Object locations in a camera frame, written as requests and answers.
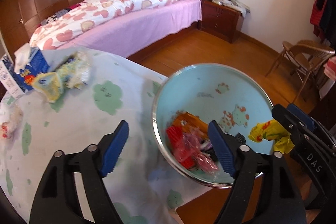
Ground red transparent plastic wrapper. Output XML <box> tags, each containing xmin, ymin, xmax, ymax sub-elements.
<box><xmin>183</xmin><ymin>133</ymin><xmax>219</xmax><ymax>175</ymax></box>

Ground orange snack bag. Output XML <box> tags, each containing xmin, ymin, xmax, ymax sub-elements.
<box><xmin>172</xmin><ymin>111</ymin><xmax>209</xmax><ymax>139</ymax></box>

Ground red foam net sleeve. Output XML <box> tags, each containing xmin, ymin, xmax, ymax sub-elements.
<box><xmin>166</xmin><ymin>126</ymin><xmax>196</xmax><ymax>169</ymax></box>

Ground yellow plastic bag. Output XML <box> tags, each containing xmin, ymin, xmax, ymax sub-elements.
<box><xmin>248</xmin><ymin>119</ymin><xmax>294</xmax><ymax>154</ymax></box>

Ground pale yellow blue wrapper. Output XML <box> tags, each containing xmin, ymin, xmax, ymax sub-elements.
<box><xmin>32</xmin><ymin>51</ymin><xmax>92</xmax><ymax>103</ymax></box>

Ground clear plastic bag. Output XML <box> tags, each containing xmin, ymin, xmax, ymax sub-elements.
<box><xmin>1</xmin><ymin>103</ymin><xmax>23</xmax><ymax>140</ymax></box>

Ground purple snack wrapper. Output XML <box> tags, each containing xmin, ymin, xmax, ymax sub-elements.
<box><xmin>200</xmin><ymin>140</ymin><xmax>218</xmax><ymax>162</ymax></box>

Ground light blue trash bin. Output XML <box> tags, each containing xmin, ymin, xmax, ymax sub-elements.
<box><xmin>151</xmin><ymin>63</ymin><xmax>275</xmax><ymax>189</ymax></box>

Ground white tablecloth green clouds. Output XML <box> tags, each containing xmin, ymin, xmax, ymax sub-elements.
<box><xmin>1</xmin><ymin>50</ymin><xmax>208</xmax><ymax>223</ymax></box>

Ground red white striped towel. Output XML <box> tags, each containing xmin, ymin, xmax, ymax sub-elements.
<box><xmin>323</xmin><ymin>56</ymin><xmax>336</xmax><ymax>81</ymax></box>

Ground brown wicker chair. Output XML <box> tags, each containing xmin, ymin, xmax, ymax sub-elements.
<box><xmin>265</xmin><ymin>39</ymin><xmax>335</xmax><ymax>103</ymax></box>

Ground pink bed sheet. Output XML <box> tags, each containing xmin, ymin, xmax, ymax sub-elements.
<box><xmin>59</xmin><ymin>0</ymin><xmax>202</xmax><ymax>57</ymax></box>

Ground blue Look milk carton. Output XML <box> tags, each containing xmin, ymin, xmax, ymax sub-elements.
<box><xmin>14</xmin><ymin>43</ymin><xmax>50</xmax><ymax>92</ymax></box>

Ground wooden nightstand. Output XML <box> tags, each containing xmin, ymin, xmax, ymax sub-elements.
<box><xmin>199</xmin><ymin>1</ymin><xmax>244</xmax><ymax>44</ymax></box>

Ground white tall milk carton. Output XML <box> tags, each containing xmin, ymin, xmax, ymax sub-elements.
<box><xmin>1</xmin><ymin>54</ymin><xmax>25</xmax><ymax>100</ymax></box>

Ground hanging dark and red clothes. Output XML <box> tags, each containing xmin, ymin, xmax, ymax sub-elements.
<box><xmin>310</xmin><ymin>0</ymin><xmax>335</xmax><ymax>47</ymax></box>

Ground pile of clothes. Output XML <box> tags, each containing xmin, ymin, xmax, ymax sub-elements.
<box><xmin>212</xmin><ymin>0</ymin><xmax>251</xmax><ymax>18</ymax></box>

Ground heart pattern white duvet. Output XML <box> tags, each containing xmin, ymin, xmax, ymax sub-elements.
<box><xmin>29</xmin><ymin>0</ymin><xmax>179</xmax><ymax>50</ymax></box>

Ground wooden door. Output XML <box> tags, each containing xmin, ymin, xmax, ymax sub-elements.
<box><xmin>1</xmin><ymin>0</ymin><xmax>29</xmax><ymax>60</ymax></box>

